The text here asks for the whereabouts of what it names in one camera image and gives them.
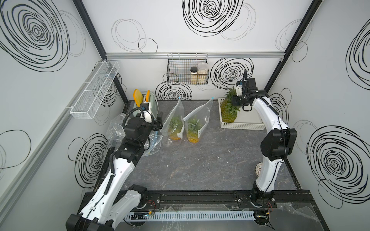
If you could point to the black wire wall basket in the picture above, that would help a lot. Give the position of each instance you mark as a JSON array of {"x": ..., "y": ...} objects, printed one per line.
[{"x": 179, "y": 64}]

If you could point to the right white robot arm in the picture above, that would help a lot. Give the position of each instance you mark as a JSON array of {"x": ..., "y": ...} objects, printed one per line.
[{"x": 277, "y": 144}]

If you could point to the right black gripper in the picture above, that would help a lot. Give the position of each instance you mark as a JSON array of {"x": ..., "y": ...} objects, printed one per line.
[{"x": 234, "y": 101}]

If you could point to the left yellow toast slice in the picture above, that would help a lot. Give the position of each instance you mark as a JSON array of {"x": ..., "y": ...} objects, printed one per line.
[{"x": 138, "y": 97}]

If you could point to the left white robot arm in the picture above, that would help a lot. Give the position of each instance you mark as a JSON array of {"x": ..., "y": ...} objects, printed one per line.
[{"x": 103, "y": 212}]

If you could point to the cream perforated plastic basket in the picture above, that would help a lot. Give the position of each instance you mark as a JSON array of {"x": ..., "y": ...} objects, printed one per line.
[{"x": 244, "y": 120}]

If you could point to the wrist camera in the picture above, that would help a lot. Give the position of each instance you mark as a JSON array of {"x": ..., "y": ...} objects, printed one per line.
[
  {"x": 147, "y": 117},
  {"x": 239, "y": 88}
]

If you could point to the white mesh wall shelf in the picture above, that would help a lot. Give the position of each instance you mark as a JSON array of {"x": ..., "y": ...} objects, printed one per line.
[{"x": 96, "y": 90}]

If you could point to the right yellow toast slice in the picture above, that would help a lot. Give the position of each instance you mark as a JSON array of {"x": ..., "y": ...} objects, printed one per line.
[{"x": 147, "y": 97}]

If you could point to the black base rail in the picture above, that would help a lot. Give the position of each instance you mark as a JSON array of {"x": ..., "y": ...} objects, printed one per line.
[{"x": 238, "y": 199}]

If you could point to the grey slotted cable duct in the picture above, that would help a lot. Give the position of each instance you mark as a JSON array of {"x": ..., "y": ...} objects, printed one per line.
[{"x": 191, "y": 216}]

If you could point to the clear zip-top bag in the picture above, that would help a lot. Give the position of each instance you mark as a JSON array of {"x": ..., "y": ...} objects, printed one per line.
[
  {"x": 153, "y": 144},
  {"x": 115, "y": 132},
  {"x": 179, "y": 111},
  {"x": 202, "y": 113}
]

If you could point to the white round sink strainer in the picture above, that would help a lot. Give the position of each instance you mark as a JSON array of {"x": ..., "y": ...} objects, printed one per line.
[{"x": 258, "y": 169}]

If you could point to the mint green toaster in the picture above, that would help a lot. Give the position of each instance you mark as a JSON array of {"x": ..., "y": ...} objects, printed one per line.
[{"x": 154, "y": 104}]

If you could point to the yellow toast slice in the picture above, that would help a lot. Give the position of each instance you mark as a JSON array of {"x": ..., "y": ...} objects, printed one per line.
[
  {"x": 147, "y": 97},
  {"x": 138, "y": 97}
]

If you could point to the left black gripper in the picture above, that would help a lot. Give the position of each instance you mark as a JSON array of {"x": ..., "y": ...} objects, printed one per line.
[{"x": 157, "y": 124}]

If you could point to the white-lid spice jar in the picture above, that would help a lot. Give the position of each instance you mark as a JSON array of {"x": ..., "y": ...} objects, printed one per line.
[{"x": 202, "y": 73}]

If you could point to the dark-lid spice jar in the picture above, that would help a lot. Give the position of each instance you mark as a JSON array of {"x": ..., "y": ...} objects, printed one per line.
[{"x": 194, "y": 75}]

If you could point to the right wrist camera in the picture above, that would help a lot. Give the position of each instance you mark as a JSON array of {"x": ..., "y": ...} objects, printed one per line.
[{"x": 239, "y": 88}]

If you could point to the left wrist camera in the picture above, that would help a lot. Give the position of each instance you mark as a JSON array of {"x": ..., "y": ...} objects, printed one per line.
[{"x": 147, "y": 117}]

